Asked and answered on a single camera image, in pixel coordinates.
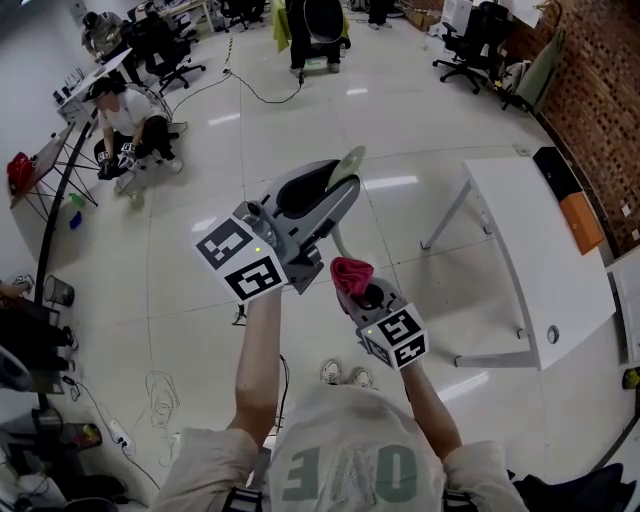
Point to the orange box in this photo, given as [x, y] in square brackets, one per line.
[582, 225]

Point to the black box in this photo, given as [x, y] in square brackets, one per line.
[556, 172]

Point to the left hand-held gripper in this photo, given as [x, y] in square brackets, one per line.
[250, 260]

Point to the yellow green object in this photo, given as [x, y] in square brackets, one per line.
[632, 377]

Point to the tilted board on black stand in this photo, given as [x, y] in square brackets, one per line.
[50, 155]

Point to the black office chair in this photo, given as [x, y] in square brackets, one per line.
[475, 45]
[170, 55]

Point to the red bag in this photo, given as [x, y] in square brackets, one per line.
[20, 172]

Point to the person's white shoe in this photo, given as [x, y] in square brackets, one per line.
[362, 377]
[331, 371]

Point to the white shirt with green letters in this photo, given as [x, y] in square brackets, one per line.
[345, 450]

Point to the green bottle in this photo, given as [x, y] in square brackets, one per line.
[76, 199]

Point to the white table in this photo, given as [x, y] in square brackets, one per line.
[540, 260]

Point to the green chair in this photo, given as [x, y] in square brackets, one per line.
[540, 75]

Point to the pink cloth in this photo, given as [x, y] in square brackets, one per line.
[351, 276]

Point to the blue bottle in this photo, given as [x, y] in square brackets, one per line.
[75, 220]

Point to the white power strip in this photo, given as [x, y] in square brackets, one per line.
[121, 436]

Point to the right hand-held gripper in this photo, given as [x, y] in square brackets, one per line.
[395, 336]

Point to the white desk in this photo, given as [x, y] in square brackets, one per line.
[95, 75]

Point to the person's left forearm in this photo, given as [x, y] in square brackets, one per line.
[257, 370]

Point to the person's right forearm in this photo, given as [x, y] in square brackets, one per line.
[431, 415]

